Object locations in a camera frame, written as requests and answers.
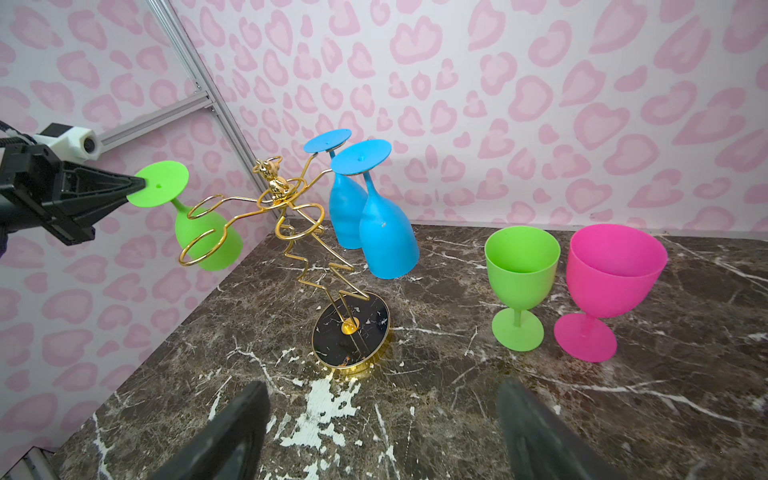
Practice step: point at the aluminium frame left post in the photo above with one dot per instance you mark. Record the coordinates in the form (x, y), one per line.
(171, 24)

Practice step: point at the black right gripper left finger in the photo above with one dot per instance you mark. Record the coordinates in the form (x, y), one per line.
(230, 445)

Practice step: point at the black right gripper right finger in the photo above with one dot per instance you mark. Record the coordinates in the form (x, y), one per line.
(539, 444)

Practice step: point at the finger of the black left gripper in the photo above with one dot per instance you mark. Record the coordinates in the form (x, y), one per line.
(72, 221)
(95, 187)

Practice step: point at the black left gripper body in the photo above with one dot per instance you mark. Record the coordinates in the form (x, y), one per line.
(28, 176)

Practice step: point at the blue wine glass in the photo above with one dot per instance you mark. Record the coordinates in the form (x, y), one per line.
(388, 240)
(347, 197)

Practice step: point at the aluminium frame left diagonal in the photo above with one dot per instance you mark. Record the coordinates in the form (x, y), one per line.
(155, 120)

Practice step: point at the green wine glass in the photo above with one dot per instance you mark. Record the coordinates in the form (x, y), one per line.
(521, 267)
(204, 240)

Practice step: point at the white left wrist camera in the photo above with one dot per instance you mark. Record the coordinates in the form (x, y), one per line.
(71, 143)

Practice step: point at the magenta wine glass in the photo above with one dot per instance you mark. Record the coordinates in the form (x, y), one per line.
(610, 270)

